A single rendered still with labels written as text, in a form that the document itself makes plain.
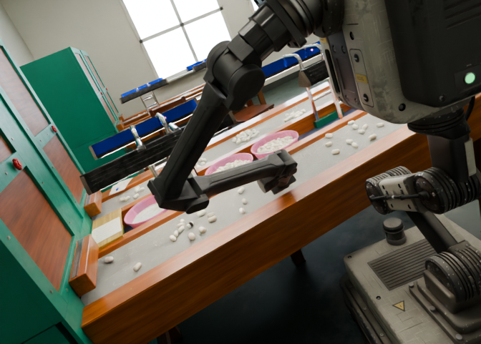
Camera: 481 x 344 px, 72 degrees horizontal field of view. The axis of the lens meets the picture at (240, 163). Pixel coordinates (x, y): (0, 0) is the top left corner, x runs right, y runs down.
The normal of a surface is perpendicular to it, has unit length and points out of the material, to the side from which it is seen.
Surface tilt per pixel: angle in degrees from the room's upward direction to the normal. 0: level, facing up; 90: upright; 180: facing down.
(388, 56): 90
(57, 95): 90
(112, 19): 90
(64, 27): 90
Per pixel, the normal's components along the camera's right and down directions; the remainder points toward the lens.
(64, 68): 0.30, 0.27
